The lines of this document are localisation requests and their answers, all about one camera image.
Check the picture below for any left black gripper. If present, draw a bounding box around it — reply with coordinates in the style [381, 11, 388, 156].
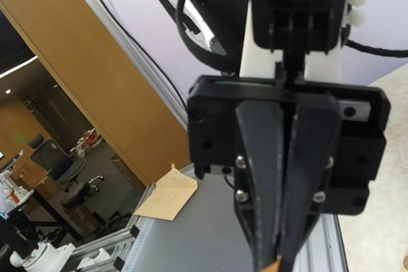
[187, 76, 391, 271]

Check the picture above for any brown sticker sheet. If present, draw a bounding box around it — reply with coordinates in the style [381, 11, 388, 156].
[135, 164, 198, 221]

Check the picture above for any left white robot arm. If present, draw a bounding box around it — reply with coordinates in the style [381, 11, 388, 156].
[159, 0, 391, 271]

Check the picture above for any black office chair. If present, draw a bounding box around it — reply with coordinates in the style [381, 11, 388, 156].
[28, 133, 105, 210]

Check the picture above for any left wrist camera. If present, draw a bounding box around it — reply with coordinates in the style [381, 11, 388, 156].
[239, 0, 366, 83]

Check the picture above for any front aluminium rail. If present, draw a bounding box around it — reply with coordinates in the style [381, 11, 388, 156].
[66, 166, 198, 272]

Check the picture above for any left aluminium frame post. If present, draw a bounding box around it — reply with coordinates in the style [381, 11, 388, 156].
[85, 0, 187, 129]

